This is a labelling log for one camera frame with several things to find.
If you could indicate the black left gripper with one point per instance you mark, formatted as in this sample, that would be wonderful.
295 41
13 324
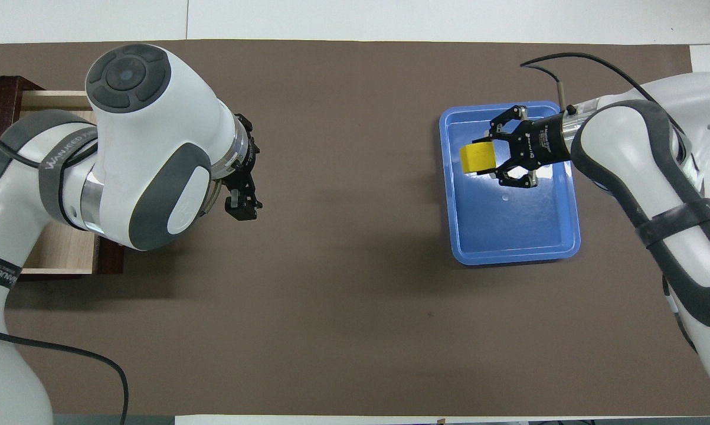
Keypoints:
249 154

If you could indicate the yellow block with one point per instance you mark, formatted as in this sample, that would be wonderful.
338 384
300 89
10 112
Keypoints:
477 158

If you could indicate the wooden drawer with dark front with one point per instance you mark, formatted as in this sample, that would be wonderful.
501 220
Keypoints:
59 254

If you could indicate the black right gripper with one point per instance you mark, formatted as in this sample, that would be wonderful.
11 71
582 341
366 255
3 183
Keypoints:
543 141

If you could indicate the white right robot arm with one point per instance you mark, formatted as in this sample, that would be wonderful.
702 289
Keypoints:
655 177

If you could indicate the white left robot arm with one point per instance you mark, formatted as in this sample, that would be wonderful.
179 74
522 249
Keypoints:
142 147

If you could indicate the blue plastic tray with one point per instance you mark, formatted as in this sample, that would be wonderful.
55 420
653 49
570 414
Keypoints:
508 224

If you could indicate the brown table mat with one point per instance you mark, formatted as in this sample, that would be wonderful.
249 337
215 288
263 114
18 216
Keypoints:
354 295

